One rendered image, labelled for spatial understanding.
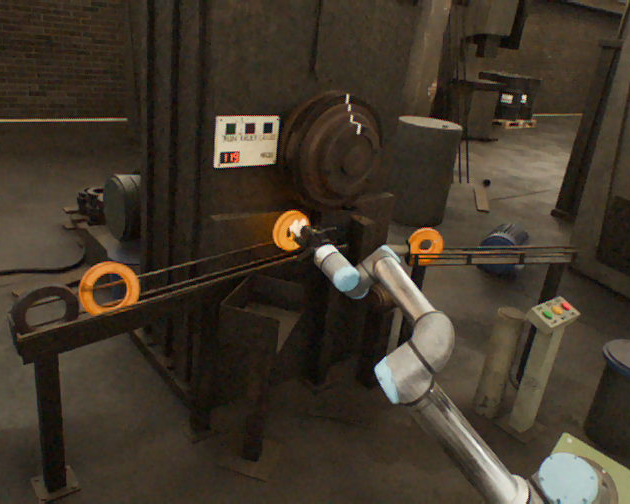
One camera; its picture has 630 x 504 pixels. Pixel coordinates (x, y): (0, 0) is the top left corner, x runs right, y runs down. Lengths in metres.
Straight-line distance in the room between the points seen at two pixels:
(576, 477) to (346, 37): 1.71
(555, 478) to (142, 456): 1.44
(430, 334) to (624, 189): 3.12
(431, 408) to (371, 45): 1.48
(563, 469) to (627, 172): 2.96
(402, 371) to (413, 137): 3.52
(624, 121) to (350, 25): 2.67
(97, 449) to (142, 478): 0.24
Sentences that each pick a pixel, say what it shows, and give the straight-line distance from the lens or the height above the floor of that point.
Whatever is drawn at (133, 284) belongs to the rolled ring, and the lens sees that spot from 1.96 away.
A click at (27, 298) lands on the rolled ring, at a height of 0.74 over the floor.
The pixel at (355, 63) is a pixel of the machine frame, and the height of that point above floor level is 1.45.
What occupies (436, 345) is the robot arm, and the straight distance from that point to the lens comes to 1.54.
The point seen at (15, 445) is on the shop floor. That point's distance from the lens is 2.47.
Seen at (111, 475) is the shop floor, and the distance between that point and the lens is 2.28.
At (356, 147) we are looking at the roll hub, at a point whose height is 1.17.
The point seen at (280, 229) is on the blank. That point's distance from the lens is 2.11.
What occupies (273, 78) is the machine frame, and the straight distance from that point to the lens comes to 2.12.
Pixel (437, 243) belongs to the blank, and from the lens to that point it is 2.56.
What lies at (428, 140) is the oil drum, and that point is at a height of 0.77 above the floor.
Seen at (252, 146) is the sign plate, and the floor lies 1.13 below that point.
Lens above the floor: 1.59
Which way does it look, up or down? 22 degrees down
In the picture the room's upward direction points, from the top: 7 degrees clockwise
